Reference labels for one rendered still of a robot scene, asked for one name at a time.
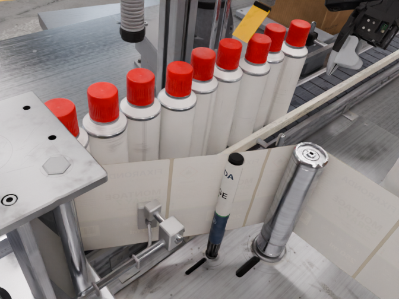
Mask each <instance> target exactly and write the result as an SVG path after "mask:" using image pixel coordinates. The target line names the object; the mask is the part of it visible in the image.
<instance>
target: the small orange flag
mask: <svg viewBox="0 0 399 299"><path fill-rule="evenodd" d="M270 12H271V8H270V7H268V6H266V5H264V4H262V3H260V2H258V1H255V2H254V4H253V6H252V7H251V9H250V10H249V11H248V13H247V14H246V15H245V17H244V18H243V20H242V21H241V22H240V24H239V25H238V27H237V28H236V30H235V31H234V32H233V34H232V35H234V36H235V37H237V38H238V39H241V40H242V41H244V42H246V43H248V42H249V40H250V39H251V37H252V36H253V35H254V33H255V32H256V31H257V29H258V27H259V26H260V25H261V23H262V22H263V21H264V19H265V18H266V16H267V15H268V14H269V13H270Z"/></svg>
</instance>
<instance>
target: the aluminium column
mask: <svg viewBox="0 0 399 299"><path fill-rule="evenodd" d="M185 1H186V0H160V5H159V35H158V51H157V81H156V99H158V98H157V97H158V93H159V92H160V91H161V90H162V89H164V88H165V85H166V71H167V66H168V64H170V63H171V62H174V61H181V48H182V35H183V22H184V15H185ZM197 8H198V0H189V1H188V12H187V19H186V29H185V40H184V46H183V54H182V61H183V62H187V63H189V64H190V63H191V53H192V50H193V44H194V34H195V23H196V18H197Z"/></svg>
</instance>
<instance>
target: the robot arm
mask: <svg viewBox="0 0 399 299"><path fill-rule="evenodd" d="M215 2H216V0H198V8H197V18H196V23H195V34H194V44H193V49H195V48H197V47H207V48H209V44H210V36H211V28H212V23H213V15H214V7H215ZM224 4H225V0H222V2H221V10H220V17H219V21H218V29H217V36H216V43H215V48H214V49H217V48H218V43H219V36H220V29H221V22H222V18H223V11H224ZM324 5H325V6H326V8H327V9H328V10H329V11H330V12H337V11H345V10H351V9H354V11H353V12H352V13H351V14H350V16H349V18H348V20H347V22H346V23H345V25H344V26H343V28H342V29H341V31H340V33H339V34H338V37H337V39H336V41H335V43H334V45H333V47H332V51H331V53H330V57H329V59H328V62H327V70H326V74H327V75H329V76H330V75H331V74H332V73H333V72H334V71H335V70H336V69H337V68H338V67H339V66H340V67H344V68H349V69H354V70H357V69H360V68H361V67H362V65H363V61H362V60H361V58H360V57H359V52H360V50H361V49H362V46H363V45H362V42H361V41H360V39H362V40H364V41H366V42H367V44H369V45H371V46H373V47H375V48H376V47H379V48H381V49H384V50H386V48H387V47H388V46H389V44H390V43H391V41H392V40H393V38H394V37H395V35H396V34H397V33H398V31H399V0H325V4H324ZM233 31H234V25H233V16H232V8H231V6H230V12H229V19H228V23H227V29H226V36H225V38H231V39H232V37H233V35H232V34H233ZM393 34H394V35H393ZM392 35H393V36H392Z"/></svg>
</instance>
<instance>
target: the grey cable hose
mask: <svg viewBox="0 0 399 299"><path fill-rule="evenodd" d="M120 9H121V25H120V27H119V33H120V35H121V38H122V40H124V41H126V42H129V43H138V42H141V41H143V40H144V36H145V27H144V0H120Z"/></svg>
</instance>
